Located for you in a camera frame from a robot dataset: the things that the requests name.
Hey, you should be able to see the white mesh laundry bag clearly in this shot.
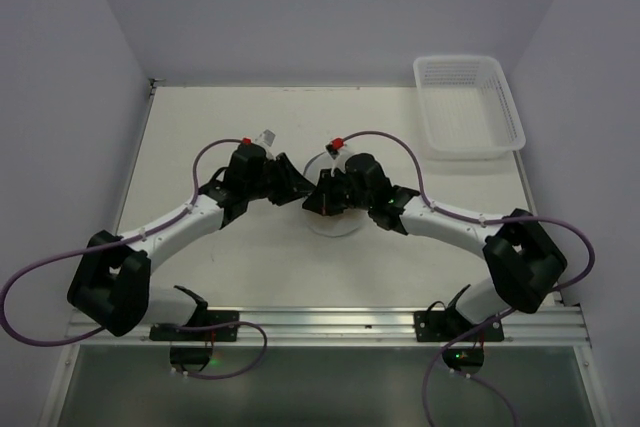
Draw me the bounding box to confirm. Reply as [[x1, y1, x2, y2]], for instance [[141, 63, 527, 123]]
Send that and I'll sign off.
[[301, 149, 366, 238]]

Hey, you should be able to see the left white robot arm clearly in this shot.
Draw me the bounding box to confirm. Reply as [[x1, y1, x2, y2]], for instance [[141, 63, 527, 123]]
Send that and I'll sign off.
[[67, 142, 315, 337]]

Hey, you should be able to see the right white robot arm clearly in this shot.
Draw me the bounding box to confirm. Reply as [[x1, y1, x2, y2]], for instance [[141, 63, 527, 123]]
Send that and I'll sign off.
[[302, 153, 567, 338]]

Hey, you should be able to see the white plastic basket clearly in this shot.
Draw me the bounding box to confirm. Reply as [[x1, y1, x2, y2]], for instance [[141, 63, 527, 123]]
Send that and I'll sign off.
[[413, 55, 526, 161]]

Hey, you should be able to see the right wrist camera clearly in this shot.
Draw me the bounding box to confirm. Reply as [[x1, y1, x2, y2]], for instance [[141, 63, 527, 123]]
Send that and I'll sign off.
[[325, 137, 355, 175]]

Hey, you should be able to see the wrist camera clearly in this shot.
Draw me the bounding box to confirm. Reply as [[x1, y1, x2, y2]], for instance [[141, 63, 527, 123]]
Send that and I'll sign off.
[[325, 137, 355, 175], [254, 129, 276, 150]]

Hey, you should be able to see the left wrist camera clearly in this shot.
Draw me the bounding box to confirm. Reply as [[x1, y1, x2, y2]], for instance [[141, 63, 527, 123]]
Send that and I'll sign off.
[[254, 129, 276, 150]]

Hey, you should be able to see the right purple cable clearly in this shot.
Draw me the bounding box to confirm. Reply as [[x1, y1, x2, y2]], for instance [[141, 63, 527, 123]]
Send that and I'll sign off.
[[324, 130, 596, 427]]

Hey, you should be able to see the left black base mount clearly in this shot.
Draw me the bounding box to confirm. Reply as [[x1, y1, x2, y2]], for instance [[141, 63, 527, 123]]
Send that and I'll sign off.
[[149, 286, 240, 380]]

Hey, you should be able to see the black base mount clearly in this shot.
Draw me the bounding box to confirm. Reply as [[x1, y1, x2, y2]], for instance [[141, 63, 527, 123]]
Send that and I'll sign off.
[[413, 285, 505, 377], [149, 286, 240, 380]]

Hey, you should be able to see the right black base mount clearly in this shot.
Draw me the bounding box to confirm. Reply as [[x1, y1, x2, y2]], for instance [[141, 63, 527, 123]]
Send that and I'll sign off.
[[413, 285, 505, 377]]

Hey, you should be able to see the aluminium mounting rail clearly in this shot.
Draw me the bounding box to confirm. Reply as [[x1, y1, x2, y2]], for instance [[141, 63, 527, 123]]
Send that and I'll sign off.
[[64, 305, 591, 348]]

